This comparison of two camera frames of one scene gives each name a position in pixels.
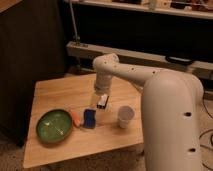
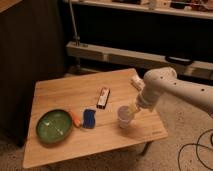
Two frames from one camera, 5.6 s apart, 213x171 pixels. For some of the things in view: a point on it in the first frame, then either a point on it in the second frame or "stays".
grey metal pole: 76,37 stays
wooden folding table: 65,122 stays
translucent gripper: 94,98 to 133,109
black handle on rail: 178,60 stays
